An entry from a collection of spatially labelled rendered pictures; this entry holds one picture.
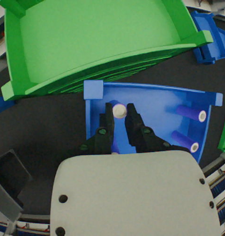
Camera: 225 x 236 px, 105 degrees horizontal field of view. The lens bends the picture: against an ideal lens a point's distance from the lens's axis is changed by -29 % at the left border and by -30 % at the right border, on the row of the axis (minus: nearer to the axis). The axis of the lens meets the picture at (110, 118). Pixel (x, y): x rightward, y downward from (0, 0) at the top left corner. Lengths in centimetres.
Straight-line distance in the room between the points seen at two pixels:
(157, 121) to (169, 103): 4
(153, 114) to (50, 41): 22
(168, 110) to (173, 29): 16
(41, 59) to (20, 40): 7
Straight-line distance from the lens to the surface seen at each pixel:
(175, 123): 25
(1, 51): 70
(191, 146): 20
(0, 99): 69
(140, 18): 25
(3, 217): 76
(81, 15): 25
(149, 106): 22
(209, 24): 100
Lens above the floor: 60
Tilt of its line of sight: 77 degrees down
